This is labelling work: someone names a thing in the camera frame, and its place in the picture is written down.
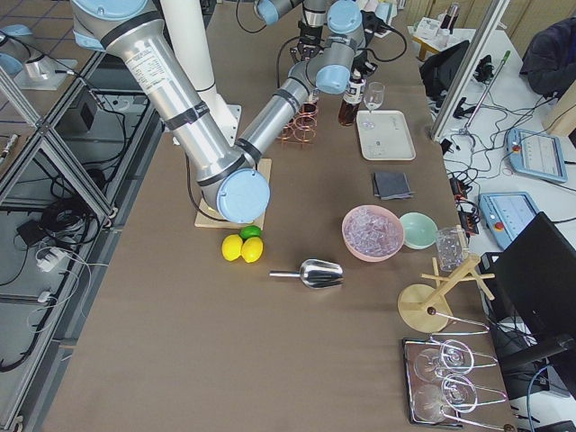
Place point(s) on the yellow lemon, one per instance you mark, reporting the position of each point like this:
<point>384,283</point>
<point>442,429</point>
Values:
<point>231,247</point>
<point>252,249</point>

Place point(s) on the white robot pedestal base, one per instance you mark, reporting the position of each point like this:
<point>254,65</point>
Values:
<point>185,25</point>

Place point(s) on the yellow lemon far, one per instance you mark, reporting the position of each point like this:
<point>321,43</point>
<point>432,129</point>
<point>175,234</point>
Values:
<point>252,249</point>

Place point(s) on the upturned wine glass upper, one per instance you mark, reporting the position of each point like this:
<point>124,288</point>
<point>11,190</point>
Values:
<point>449,357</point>

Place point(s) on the blue teach pendant near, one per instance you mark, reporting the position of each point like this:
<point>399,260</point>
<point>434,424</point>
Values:
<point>507,214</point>

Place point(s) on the wooden cup tree stand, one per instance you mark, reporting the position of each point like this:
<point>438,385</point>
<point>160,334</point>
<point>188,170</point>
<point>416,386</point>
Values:
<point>424,307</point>

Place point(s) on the black monitor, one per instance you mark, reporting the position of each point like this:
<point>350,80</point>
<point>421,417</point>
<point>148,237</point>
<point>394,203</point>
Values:
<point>537,273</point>

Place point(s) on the copper wire bottle basket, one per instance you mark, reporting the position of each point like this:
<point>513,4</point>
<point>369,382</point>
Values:
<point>301,129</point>

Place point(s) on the clear wine glass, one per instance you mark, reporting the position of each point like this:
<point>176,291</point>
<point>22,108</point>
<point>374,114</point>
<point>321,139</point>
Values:
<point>373,99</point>

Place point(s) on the blue teach pendant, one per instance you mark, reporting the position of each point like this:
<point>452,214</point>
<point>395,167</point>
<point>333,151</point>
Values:
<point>507,214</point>
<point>536,154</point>

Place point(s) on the tea bottle white cap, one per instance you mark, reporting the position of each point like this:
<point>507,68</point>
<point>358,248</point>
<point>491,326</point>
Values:
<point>352,98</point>

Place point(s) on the upturned wine glass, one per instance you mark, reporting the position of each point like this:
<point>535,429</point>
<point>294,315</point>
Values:
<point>449,357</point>
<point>445,402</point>

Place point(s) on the mint green bowl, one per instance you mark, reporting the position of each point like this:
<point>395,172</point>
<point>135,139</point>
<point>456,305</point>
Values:
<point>420,231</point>

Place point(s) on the green lime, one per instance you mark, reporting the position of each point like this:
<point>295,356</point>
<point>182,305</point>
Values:
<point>250,231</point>

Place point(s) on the bamboo cutting board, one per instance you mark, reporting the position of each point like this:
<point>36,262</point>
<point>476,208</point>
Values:
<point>241,200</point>

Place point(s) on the steel ice scoop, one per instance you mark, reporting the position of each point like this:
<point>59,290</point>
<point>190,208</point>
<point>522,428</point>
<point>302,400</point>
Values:
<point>315,274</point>

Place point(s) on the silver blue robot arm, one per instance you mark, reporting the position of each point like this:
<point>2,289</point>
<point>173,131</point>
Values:
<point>297,6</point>
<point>164,47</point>

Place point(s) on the upturned wine glass lower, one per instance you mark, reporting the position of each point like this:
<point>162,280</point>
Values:
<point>445,402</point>

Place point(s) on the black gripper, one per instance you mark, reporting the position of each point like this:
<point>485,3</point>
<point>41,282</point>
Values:
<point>358,72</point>
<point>309,34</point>

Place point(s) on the aluminium frame post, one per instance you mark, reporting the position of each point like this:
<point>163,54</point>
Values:
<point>464,73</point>

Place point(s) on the yellow lemon near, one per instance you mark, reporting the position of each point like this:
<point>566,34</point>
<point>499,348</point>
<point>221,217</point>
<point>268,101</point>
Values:
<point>231,247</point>

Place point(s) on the blue teach pendant far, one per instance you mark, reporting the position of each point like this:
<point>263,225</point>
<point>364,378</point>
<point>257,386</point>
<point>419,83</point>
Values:
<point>536,154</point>

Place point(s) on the clear tumbler glass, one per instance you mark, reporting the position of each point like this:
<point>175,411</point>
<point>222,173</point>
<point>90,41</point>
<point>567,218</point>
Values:
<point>452,248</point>

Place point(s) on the pink bowl with ice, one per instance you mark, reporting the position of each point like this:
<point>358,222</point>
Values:
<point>372,233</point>

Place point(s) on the white rabbit tray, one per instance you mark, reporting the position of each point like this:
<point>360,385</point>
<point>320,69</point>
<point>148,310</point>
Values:
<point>384,136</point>

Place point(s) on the black framed metal tray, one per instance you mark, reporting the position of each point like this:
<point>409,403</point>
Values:
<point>411,348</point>

